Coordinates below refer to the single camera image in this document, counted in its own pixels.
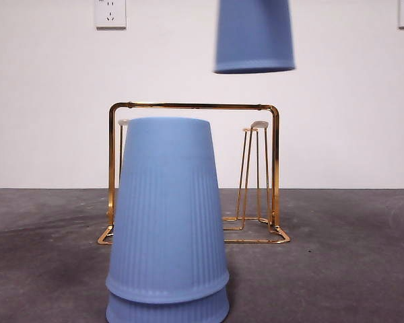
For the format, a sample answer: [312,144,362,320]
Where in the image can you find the gold wire cup holder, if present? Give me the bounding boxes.
[96,102,291,246]

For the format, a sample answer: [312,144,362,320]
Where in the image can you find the blue ribbed plastic cup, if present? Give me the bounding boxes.
[105,281,230,323]
[105,116,230,306]
[212,0,296,75]

